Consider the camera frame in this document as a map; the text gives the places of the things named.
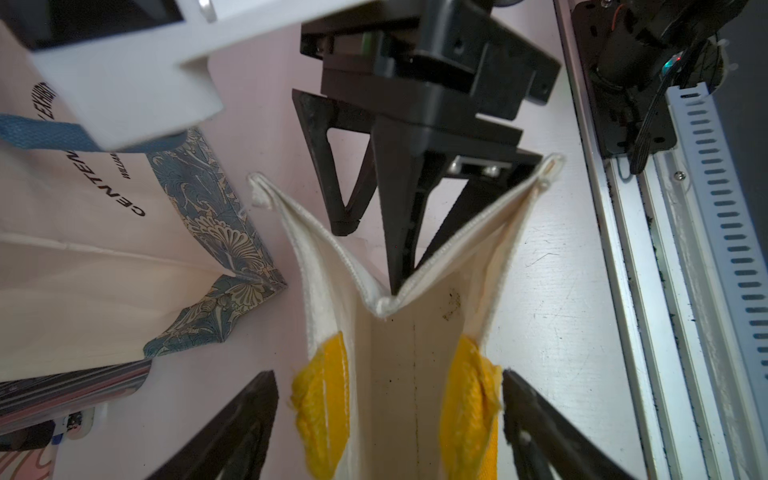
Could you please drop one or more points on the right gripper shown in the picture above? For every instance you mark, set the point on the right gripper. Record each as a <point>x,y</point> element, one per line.
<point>133,75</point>

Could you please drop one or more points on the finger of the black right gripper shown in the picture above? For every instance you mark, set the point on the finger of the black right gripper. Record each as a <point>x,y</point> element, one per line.
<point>411,160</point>

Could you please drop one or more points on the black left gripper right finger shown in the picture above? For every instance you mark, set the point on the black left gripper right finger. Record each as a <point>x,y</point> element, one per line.
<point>544,443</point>

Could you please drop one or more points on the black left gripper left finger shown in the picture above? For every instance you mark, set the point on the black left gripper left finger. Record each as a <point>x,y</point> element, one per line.
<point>234,444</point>

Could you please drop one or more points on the white yellow-handled bag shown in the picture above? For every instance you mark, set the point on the white yellow-handled bag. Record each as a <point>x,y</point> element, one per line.
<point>401,385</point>

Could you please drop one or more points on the black stapler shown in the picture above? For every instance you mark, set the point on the black stapler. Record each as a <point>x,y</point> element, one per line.
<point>73,427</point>

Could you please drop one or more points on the black cup of sticks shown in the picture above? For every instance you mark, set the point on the black cup of sticks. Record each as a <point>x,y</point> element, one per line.
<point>32,401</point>

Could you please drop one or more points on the cream blue-handled tote bag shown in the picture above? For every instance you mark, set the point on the cream blue-handled tote bag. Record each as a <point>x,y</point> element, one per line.
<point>110,258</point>

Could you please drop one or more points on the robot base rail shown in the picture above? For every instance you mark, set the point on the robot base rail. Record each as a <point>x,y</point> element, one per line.
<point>689,284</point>

